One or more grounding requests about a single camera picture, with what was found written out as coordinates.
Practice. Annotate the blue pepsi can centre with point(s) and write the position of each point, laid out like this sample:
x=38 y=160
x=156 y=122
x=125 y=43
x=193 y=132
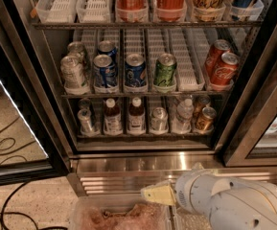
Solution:
x=135 y=68

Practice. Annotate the blue pepsi can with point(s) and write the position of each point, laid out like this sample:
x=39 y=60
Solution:
x=105 y=71
x=107 y=47
x=135 y=68

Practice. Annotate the silver slim can bottom left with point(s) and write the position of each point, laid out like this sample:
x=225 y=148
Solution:
x=87 y=121

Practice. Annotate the red coke can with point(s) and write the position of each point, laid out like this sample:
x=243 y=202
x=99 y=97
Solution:
x=219 y=47
x=225 y=69

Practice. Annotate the white can middle front left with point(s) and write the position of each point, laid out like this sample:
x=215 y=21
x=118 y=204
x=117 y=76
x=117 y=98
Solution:
x=75 y=82

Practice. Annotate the silver can bottom shelf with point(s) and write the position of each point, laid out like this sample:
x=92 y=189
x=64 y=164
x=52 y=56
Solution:
x=159 y=119

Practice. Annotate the gold can bottom front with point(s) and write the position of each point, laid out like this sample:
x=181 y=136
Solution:
x=205 y=118

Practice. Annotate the blue pepsi can front left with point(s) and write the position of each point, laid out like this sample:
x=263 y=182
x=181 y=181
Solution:
x=105 y=71

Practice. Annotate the blue pepsi can back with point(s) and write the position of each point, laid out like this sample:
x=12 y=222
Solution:
x=107 y=47

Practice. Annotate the clear bin with bubble wrap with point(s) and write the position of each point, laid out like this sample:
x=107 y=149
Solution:
x=183 y=220

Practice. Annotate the right fridge door frame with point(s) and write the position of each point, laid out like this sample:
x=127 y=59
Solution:
x=248 y=144

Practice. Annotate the gold can bottom back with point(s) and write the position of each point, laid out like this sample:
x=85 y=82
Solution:
x=201 y=102

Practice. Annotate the empty white tray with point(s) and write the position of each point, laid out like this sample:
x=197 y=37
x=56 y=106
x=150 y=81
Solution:
x=94 y=11
x=56 y=11

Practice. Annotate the white can middle back left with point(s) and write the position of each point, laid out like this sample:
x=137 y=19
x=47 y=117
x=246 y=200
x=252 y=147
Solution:
x=77 y=48

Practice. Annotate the clear water bottle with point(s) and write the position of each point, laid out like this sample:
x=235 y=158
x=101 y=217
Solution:
x=183 y=117

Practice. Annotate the gold can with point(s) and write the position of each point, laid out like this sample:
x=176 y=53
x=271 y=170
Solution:
x=205 y=118
x=201 y=102

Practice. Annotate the brown juice bottle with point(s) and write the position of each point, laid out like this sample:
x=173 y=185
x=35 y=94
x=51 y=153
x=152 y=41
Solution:
x=136 y=117
x=112 y=117

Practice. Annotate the steel fridge base grille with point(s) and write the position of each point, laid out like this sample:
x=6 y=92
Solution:
x=109 y=183

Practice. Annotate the red coke can front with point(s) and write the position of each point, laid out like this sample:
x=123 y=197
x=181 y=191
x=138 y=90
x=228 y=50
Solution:
x=225 y=69

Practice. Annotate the brown juice bottle right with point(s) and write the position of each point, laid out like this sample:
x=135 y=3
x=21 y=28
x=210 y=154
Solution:
x=136 y=117

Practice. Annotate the brown juice bottle left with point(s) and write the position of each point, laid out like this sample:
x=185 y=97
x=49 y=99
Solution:
x=112 y=117

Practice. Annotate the dark can bottom back left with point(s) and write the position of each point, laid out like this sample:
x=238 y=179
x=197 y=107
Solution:
x=84 y=103

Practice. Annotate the red coke can back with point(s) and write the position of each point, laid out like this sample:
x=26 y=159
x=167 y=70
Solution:
x=219 y=47

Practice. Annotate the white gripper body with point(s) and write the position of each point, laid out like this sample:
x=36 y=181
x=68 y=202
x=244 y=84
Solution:
x=197 y=189

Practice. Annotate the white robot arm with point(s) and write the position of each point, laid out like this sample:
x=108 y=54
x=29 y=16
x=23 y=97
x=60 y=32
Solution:
x=229 y=203

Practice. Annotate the green soda can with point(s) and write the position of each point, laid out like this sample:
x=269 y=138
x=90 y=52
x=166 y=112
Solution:
x=165 y=67

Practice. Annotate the open glass fridge door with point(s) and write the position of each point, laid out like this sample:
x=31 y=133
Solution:
x=31 y=140

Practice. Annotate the white can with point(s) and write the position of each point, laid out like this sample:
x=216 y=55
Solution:
x=75 y=82
x=77 y=48

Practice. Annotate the clear bin with pink wrap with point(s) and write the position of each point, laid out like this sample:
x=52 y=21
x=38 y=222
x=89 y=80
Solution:
x=119 y=212

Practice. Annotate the empty white tray top left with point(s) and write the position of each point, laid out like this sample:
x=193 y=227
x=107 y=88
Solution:
x=56 y=11

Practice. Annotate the empty white tray middle shelf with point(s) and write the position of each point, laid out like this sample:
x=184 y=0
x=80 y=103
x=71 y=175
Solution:
x=188 y=75

